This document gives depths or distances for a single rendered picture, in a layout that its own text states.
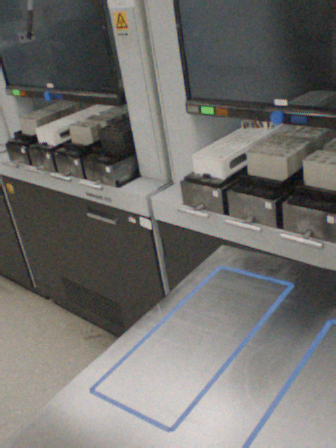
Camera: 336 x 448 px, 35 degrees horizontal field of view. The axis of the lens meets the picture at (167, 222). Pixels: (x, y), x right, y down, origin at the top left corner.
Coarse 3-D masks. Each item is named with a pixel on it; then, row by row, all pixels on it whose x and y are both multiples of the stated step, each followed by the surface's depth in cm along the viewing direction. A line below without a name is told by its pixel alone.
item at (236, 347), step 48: (192, 288) 91; (240, 288) 89; (288, 288) 86; (144, 336) 81; (192, 336) 80; (240, 336) 78; (288, 336) 76; (96, 384) 74; (144, 384) 72; (192, 384) 71; (240, 384) 70; (288, 384) 68; (48, 432) 67; (96, 432) 66; (144, 432) 65; (192, 432) 64; (240, 432) 63; (288, 432) 62
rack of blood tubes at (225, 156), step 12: (240, 132) 145; (252, 132) 145; (264, 132) 143; (276, 132) 144; (216, 144) 141; (228, 144) 138; (240, 144) 137; (252, 144) 137; (204, 156) 133; (216, 156) 133; (228, 156) 131; (240, 156) 145; (204, 168) 134; (216, 168) 131; (228, 168) 131
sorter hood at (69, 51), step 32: (0, 0) 169; (32, 0) 158; (64, 0) 148; (96, 0) 139; (0, 32) 177; (32, 32) 165; (64, 32) 154; (96, 32) 145; (0, 64) 185; (32, 64) 172; (64, 64) 161; (96, 64) 151; (32, 96) 178; (64, 96) 166; (96, 96) 155
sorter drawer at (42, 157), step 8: (32, 144) 182; (40, 144) 181; (32, 152) 182; (40, 152) 178; (48, 152) 175; (56, 152) 176; (32, 160) 184; (40, 160) 180; (48, 160) 177; (32, 168) 179; (40, 168) 180; (48, 168) 179
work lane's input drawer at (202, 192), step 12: (192, 180) 134; (204, 180) 132; (216, 180) 131; (228, 180) 131; (192, 192) 135; (204, 192) 132; (216, 192) 129; (192, 204) 137; (204, 204) 134; (216, 204) 131; (228, 204) 131; (204, 216) 130
